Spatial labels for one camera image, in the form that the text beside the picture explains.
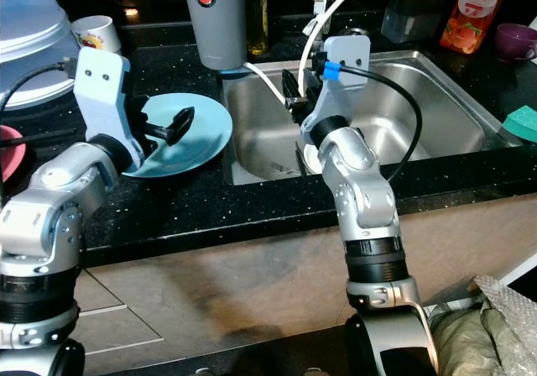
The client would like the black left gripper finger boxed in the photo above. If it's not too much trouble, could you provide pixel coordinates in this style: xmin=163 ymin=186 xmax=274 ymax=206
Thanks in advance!
xmin=173 ymin=107 xmax=196 ymax=147

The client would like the teal round plate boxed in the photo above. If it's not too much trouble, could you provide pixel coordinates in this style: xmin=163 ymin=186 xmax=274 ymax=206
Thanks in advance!
xmin=122 ymin=93 xmax=234 ymax=180

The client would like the pink round plate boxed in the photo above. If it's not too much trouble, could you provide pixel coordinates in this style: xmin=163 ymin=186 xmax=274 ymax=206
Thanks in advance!
xmin=0 ymin=124 xmax=27 ymax=185

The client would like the dark metal utensil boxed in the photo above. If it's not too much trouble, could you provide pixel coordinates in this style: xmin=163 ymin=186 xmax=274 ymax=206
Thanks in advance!
xmin=293 ymin=141 xmax=307 ymax=176

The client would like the white round bowl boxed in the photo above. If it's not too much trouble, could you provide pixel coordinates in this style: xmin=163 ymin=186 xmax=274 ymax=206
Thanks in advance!
xmin=302 ymin=141 xmax=328 ymax=176

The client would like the round metal sink strainer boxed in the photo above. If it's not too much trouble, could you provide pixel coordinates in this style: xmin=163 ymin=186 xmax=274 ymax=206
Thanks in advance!
xmin=339 ymin=26 xmax=370 ymax=40

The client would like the white tap fitting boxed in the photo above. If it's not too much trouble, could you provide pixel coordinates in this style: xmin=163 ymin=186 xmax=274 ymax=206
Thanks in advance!
xmin=310 ymin=0 xmax=333 ymax=35

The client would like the yellow oil bottle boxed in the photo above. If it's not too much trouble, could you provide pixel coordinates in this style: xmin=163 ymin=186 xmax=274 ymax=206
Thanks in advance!
xmin=245 ymin=0 xmax=270 ymax=57

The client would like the grey tumbler with red sticker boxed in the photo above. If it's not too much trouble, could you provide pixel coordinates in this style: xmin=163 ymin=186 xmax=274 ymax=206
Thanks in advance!
xmin=180 ymin=0 xmax=249 ymax=71

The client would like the white printed mug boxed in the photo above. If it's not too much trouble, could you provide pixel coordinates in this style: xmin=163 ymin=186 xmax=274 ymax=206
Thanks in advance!
xmin=71 ymin=15 xmax=123 ymax=55

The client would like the dark sponge holder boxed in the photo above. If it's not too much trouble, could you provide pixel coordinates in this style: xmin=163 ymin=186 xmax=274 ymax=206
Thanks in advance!
xmin=382 ymin=0 xmax=442 ymax=44

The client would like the stainless steel sink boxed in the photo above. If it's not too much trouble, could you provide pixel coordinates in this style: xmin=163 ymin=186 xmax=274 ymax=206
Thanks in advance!
xmin=220 ymin=50 xmax=514 ymax=186

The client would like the peach juice carton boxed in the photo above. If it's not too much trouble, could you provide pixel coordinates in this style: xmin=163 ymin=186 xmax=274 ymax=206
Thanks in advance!
xmin=439 ymin=0 xmax=518 ymax=56

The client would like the purple cup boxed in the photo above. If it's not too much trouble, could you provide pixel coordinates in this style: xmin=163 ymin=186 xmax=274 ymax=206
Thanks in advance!
xmin=495 ymin=23 xmax=537 ymax=63

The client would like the green sponge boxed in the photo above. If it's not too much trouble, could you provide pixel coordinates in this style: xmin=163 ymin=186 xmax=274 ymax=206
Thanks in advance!
xmin=502 ymin=105 xmax=537 ymax=145

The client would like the clear bubble wrap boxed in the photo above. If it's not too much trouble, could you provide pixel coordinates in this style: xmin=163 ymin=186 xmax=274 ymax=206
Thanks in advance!
xmin=428 ymin=275 xmax=537 ymax=376

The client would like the white flexible hose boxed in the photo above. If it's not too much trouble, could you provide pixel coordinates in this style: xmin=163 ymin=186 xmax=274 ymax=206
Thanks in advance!
xmin=243 ymin=0 xmax=388 ymax=118

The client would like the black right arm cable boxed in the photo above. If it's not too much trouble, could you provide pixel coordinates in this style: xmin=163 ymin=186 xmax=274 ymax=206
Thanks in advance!
xmin=312 ymin=50 xmax=424 ymax=185

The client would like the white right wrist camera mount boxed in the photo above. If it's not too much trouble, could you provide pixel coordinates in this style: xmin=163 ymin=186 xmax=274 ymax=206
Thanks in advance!
xmin=302 ymin=34 xmax=373 ymax=142

